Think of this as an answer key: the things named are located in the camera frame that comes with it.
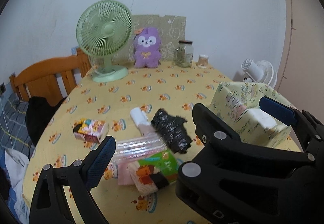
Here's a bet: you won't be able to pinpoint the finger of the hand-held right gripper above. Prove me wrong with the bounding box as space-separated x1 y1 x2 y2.
176 103 324 224
259 96 324 171

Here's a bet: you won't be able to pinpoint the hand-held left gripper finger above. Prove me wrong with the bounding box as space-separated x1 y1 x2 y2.
29 135 117 224

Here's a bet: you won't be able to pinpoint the pink tissue pack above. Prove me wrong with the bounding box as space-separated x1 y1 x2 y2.
117 161 142 186

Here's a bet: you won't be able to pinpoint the yellow cartoon print tissue box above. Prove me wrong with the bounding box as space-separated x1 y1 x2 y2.
209 81 291 149

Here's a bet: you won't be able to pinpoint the colourful cartoon tissue pack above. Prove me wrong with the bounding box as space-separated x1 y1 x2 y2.
73 119 109 143

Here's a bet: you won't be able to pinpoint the black plastic bag roll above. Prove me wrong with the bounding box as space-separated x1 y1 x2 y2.
151 108 192 154

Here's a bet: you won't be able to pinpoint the clear air cushion packaging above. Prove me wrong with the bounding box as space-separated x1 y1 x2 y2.
111 135 169 164

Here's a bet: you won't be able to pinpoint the bear print tissue pack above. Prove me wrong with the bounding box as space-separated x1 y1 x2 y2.
128 163 171 195

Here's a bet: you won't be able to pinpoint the white and pink soft pack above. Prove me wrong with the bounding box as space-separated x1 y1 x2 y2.
130 107 159 136

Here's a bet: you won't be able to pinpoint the green wipes pack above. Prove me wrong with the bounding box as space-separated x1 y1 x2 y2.
138 149 180 184

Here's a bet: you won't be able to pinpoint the cotton swab container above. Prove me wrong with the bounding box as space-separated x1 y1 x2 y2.
198 54 209 69

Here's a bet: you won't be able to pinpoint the black cloth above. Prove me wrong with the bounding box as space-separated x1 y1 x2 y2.
25 96 67 146

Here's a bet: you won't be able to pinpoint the glass jar with dark lid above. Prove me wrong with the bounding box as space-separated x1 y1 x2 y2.
173 40 194 68

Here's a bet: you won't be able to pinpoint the beige door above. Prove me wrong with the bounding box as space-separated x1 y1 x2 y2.
278 0 324 93

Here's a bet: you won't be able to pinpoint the white bedding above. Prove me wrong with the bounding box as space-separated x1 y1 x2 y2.
0 148 31 222

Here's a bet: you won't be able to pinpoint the purple plush toy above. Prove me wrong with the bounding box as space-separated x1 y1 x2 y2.
133 27 162 69

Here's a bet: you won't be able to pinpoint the blue plaid bedding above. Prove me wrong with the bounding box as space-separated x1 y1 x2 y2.
0 92 36 159

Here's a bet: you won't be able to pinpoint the beige printed board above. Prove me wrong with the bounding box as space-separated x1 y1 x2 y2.
111 15 187 63

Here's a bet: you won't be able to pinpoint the wooden chair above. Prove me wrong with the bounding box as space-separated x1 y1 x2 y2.
10 48 92 103

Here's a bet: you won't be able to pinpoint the green desk fan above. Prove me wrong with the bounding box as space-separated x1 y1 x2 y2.
76 0 134 83

